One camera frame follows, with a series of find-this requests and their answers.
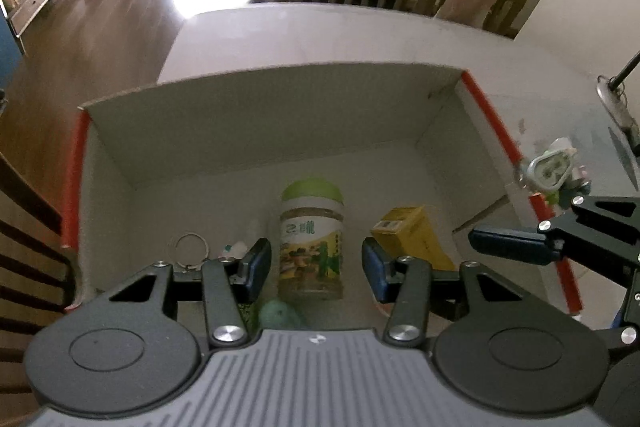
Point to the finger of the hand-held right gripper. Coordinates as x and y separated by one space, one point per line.
510 243

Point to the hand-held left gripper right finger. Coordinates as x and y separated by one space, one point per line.
375 269

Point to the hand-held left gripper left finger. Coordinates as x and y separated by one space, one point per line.
256 264

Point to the yellow small box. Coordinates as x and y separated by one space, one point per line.
415 232

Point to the teal round toy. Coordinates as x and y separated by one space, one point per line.
280 314

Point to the green lid jar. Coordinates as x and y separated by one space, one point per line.
310 247

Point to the red cardboard box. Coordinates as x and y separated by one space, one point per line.
250 132

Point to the grey desk lamp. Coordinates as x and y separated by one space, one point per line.
612 99

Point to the dark slatted wooden chair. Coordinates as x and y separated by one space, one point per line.
25 267

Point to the blue cabinet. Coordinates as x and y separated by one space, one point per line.
9 47

